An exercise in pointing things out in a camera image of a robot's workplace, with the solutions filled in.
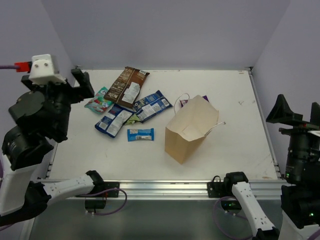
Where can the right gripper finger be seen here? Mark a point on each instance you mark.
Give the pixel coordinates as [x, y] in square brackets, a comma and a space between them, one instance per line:
[315, 116]
[281, 113]

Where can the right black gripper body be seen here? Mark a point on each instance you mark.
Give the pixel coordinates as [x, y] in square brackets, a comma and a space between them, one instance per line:
[301, 129]

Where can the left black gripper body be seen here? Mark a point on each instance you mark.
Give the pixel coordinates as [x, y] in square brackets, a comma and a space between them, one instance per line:
[72, 92]

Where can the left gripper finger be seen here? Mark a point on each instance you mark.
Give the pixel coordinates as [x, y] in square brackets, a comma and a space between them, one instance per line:
[86, 91]
[82, 78]

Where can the teal snack packet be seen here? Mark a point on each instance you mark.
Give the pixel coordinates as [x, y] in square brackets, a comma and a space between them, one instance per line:
[98, 104]

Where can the black snack bag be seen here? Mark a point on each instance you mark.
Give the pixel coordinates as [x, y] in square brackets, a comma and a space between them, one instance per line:
[126, 88]

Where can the dark blue snack packet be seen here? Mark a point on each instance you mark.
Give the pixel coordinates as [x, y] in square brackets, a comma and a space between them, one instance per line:
[113, 120]

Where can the green snack packet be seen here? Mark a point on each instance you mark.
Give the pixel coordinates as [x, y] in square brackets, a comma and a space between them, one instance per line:
[132, 120]

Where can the blue kettle chips bag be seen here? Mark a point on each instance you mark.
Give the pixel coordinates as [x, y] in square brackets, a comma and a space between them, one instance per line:
[150, 106]

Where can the brown paper bag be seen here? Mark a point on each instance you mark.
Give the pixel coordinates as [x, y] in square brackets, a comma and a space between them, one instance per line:
[189, 127]

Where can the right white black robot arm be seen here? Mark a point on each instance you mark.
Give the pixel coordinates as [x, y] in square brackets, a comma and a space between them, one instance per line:
[300, 196]

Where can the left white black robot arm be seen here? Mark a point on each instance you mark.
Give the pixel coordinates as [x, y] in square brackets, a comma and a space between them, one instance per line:
[41, 114]

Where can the purple snack packet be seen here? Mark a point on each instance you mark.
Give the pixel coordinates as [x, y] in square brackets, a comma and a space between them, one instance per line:
[183, 102]

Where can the right black controller box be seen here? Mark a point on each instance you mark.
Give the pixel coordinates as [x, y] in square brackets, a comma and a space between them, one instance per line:
[230, 205]

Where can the black controller box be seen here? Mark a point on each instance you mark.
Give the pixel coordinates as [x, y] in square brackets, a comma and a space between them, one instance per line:
[94, 204]
[230, 205]

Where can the left black controller box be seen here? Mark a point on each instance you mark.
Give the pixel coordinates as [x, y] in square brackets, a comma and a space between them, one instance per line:
[94, 204]

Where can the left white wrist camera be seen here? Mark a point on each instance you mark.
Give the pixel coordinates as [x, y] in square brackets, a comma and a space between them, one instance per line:
[44, 70]

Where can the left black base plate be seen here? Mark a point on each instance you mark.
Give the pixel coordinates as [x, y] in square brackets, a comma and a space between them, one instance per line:
[109, 185]

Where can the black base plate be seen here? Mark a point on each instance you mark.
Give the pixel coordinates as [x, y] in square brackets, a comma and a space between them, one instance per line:
[218, 187]
[109, 185]

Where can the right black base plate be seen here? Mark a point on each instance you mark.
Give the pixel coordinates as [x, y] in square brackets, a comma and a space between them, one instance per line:
[218, 187]

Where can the aluminium mounting rail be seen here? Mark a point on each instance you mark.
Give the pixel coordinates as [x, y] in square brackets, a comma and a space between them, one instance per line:
[191, 189]

